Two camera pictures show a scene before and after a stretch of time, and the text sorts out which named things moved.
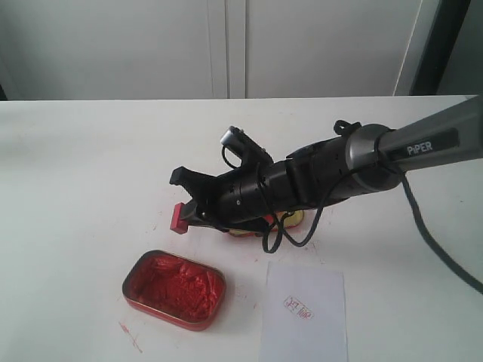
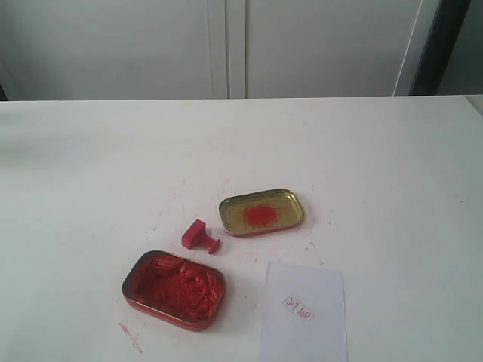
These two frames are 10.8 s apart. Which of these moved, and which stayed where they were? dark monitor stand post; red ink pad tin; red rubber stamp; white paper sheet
Moved: red rubber stamp
Stayed: dark monitor stand post; white paper sheet; red ink pad tin
